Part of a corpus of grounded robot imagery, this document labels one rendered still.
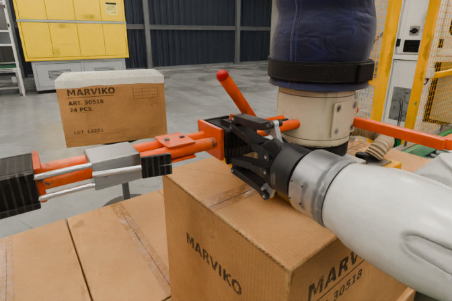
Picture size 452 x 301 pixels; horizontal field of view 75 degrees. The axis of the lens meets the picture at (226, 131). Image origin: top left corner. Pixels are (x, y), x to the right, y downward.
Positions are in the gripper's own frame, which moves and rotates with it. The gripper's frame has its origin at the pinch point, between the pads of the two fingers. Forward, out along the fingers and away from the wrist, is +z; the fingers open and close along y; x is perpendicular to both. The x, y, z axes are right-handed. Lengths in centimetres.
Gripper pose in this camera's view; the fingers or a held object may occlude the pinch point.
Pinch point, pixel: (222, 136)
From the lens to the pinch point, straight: 55.9
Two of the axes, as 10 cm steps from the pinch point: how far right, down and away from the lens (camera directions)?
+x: 8.1, -1.8, 5.5
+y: -0.1, 9.5, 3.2
